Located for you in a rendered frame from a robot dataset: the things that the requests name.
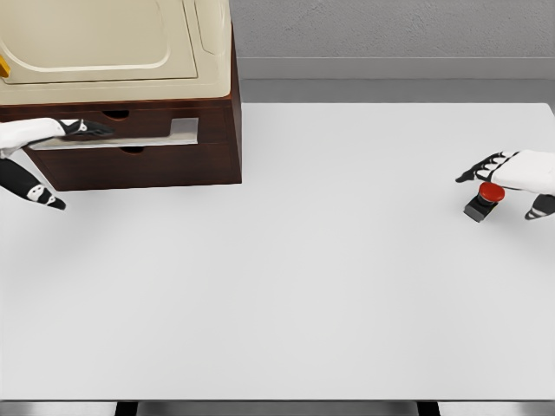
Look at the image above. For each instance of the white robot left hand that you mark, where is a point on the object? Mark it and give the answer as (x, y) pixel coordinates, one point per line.
(26, 132)

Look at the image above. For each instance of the beige moulded cabinet top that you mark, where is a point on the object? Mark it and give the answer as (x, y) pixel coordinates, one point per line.
(99, 43)

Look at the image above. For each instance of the brown drawer with large front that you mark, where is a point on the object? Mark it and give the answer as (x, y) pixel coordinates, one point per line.
(143, 167)

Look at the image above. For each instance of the small yellow tab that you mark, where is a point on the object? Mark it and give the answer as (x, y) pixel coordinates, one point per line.
(4, 67)

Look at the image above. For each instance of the brown drawer with narrow front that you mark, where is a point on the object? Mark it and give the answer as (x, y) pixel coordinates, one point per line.
(149, 123)

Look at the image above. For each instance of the red button switch grey base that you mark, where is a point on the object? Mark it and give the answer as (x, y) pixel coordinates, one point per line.
(490, 193)

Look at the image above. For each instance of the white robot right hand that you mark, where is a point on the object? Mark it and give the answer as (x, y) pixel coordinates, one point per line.
(531, 171)

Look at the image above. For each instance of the dark brown wooden cabinet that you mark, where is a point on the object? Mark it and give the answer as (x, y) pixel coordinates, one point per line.
(234, 91)

